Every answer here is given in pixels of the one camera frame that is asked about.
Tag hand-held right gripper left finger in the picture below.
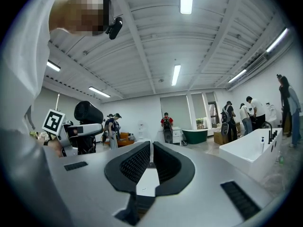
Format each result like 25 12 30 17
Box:
104 140 152 226

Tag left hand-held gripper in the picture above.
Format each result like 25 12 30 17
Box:
42 109 104 157

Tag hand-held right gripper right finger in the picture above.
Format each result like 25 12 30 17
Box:
152 140 196 198

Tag person's left forearm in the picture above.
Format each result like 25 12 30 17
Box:
43 138 64 158

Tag orange sofa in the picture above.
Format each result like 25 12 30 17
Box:
105 131 136 148

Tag white cabinet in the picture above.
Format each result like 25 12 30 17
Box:
172 126 183 144

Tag white tall appliance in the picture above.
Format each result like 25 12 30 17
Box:
138 121 148 140

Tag dark green bathtub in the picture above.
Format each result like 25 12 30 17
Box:
181 129 209 145

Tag potted green plants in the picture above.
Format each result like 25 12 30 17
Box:
196 117 208 129

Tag cardboard box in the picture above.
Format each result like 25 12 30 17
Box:
214 130 229 145

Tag grey roller blind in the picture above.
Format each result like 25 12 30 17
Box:
160 94 191 130
205 91 220 104
190 93 206 119

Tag person's white shirt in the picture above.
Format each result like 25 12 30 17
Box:
0 0 71 227

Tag white bathtub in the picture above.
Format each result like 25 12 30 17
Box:
219 127 284 176

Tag black bathtub faucet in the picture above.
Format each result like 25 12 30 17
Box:
261 121 278 145

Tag ceiling air conditioner vent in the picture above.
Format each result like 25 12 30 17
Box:
245 54 268 74

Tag backpack recording rig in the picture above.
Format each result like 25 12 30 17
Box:
162 117 174 144
221 106 230 137

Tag black head-worn camera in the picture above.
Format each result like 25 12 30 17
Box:
105 17 124 40

